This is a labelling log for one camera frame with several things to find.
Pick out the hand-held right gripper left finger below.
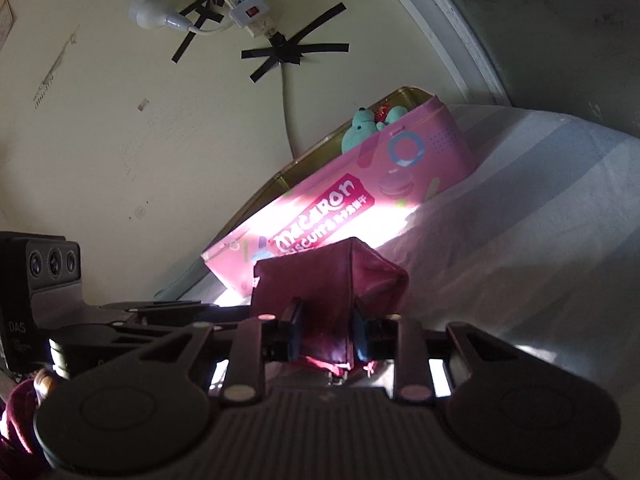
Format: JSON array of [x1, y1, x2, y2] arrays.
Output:
[[134, 297, 306, 405]]

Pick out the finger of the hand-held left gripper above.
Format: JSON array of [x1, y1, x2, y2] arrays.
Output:
[[102, 301, 253, 329]]

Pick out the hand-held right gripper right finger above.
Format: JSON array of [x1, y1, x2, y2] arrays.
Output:
[[351, 304, 508, 405]]

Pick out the dark red snack packet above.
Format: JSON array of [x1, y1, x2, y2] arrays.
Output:
[[250, 236, 412, 379]]

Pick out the pink biscuit tin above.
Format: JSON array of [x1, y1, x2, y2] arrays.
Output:
[[201, 86, 477, 307]]

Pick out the person's left hand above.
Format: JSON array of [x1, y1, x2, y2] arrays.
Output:
[[0, 367, 56, 480]]

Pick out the teal plush toy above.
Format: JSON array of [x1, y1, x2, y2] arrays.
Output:
[[340, 106, 409, 156]]

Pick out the white bulb-shaped plug lamp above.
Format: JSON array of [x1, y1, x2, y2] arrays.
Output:
[[128, 0, 194, 29]]

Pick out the black tape cross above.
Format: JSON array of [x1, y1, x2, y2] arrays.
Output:
[[241, 2, 350, 85]]

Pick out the black tape strips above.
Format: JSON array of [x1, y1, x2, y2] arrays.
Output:
[[172, 0, 227, 64]]

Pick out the grey power cable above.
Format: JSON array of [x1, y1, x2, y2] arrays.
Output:
[[280, 62, 298, 162]]

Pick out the beige wall notice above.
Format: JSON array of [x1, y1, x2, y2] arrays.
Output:
[[0, 0, 14, 49]]

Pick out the white lamp cable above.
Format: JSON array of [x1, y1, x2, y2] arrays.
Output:
[[185, 19, 237, 36]]

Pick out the white window frame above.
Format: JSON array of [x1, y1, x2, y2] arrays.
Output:
[[364, 0, 512, 107]]

